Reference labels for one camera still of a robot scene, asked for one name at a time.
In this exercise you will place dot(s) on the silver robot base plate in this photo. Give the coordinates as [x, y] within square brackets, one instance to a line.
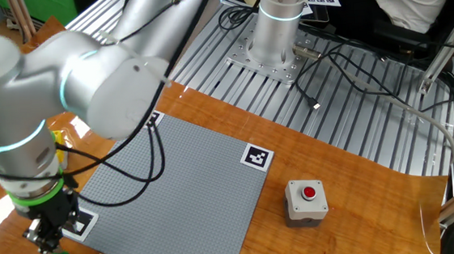
[242, 61]

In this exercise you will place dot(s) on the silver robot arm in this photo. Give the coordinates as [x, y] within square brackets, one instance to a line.
[1, 100]

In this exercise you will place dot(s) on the black office chair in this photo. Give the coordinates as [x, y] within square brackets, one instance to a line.
[386, 39]

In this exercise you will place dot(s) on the yellow and grey button box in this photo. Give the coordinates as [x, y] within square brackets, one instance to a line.
[60, 148]

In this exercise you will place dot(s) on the aluminium frame post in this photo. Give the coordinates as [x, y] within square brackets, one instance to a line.
[440, 57]

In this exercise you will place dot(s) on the grey Lego baseplate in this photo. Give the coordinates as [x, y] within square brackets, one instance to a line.
[183, 195]

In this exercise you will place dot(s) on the black white fiducial marker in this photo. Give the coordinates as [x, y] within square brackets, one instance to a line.
[256, 157]
[88, 225]
[155, 118]

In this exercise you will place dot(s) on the wood grain mat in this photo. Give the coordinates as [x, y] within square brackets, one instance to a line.
[335, 167]

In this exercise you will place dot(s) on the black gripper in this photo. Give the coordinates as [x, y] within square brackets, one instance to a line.
[57, 209]

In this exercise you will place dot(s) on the wooden stick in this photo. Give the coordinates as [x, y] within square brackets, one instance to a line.
[17, 17]
[27, 17]

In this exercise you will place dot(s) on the grey box with red button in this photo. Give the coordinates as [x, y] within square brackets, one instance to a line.
[304, 206]

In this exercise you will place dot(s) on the green box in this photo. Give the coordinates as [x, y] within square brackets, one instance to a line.
[51, 7]

